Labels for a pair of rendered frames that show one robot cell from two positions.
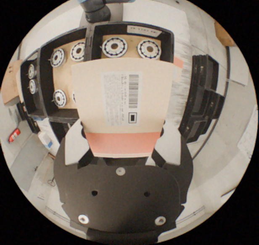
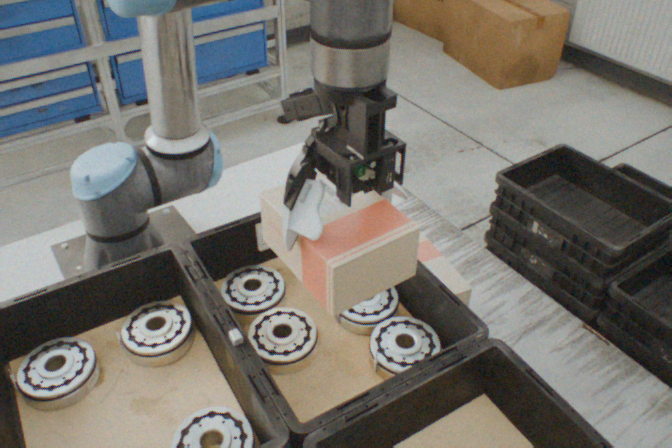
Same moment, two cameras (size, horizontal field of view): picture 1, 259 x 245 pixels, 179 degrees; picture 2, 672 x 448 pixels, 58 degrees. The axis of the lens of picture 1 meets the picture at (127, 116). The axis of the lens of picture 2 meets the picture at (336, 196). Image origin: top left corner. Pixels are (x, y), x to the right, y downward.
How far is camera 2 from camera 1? 70 cm
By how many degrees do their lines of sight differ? 77
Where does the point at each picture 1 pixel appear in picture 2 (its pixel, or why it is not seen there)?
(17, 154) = not seen: outside the picture
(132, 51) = (298, 288)
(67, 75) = (119, 419)
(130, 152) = (377, 233)
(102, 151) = (339, 250)
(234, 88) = not seen: outside the picture
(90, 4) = (123, 206)
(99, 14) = (144, 247)
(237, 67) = not seen: outside the picture
